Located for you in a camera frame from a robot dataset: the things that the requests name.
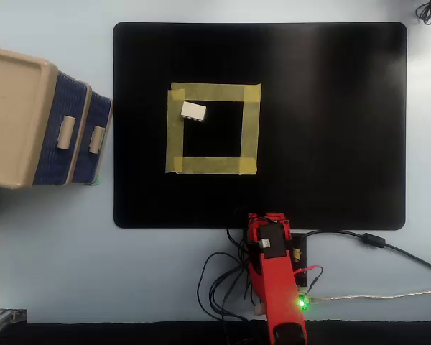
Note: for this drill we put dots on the black backdrop cloth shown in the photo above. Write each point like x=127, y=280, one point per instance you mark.
x=129, y=334

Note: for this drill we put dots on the black rectangular mat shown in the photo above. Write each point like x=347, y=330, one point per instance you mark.
x=327, y=125

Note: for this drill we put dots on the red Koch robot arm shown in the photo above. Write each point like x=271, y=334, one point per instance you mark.
x=276, y=287

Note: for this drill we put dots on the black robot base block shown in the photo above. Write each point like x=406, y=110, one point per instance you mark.
x=301, y=276

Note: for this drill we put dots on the blue woven-pattern deep drawer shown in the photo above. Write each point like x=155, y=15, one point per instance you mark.
x=90, y=158

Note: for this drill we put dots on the small lit controller board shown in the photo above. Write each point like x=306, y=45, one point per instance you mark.
x=303, y=300

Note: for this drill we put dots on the aluminium frame profile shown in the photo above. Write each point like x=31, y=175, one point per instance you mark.
x=7, y=315

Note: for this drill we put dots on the beige plastic drawer cabinet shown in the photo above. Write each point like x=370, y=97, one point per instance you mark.
x=10, y=118

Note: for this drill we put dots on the yellow masking tape strip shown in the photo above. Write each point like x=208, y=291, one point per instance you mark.
x=250, y=133
x=215, y=165
x=174, y=136
x=215, y=92

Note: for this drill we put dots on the green tape piece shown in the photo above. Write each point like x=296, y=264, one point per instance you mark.
x=96, y=180

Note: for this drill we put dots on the white toy brick cube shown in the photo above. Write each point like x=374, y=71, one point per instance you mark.
x=193, y=110

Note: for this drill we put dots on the blue woven-pattern small drawer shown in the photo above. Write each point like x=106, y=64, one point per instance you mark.
x=59, y=143

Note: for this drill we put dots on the red gripper body with motor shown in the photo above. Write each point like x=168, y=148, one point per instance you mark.
x=273, y=216

